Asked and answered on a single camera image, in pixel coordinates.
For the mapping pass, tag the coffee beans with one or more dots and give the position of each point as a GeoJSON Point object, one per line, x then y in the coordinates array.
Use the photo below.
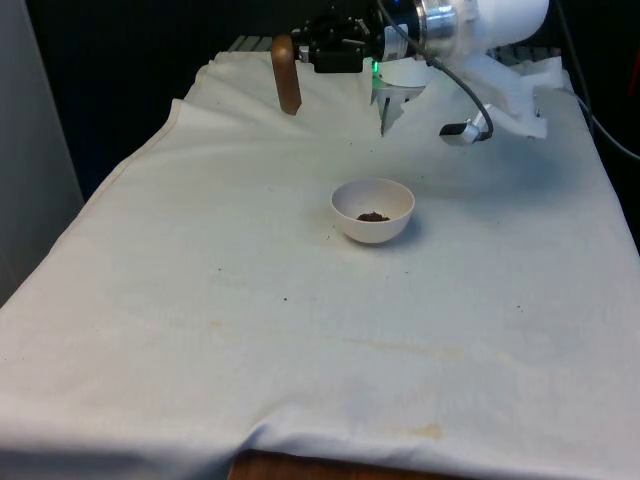
{"type": "Point", "coordinates": [373, 216]}

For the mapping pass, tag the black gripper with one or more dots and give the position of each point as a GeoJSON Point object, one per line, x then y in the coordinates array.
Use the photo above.
{"type": "Point", "coordinates": [395, 20]}

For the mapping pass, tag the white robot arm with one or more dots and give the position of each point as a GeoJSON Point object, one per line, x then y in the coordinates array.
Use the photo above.
{"type": "Point", "coordinates": [505, 22]}

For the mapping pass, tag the white bowl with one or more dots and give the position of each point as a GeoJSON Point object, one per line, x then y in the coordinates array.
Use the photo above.
{"type": "Point", "coordinates": [372, 227]}

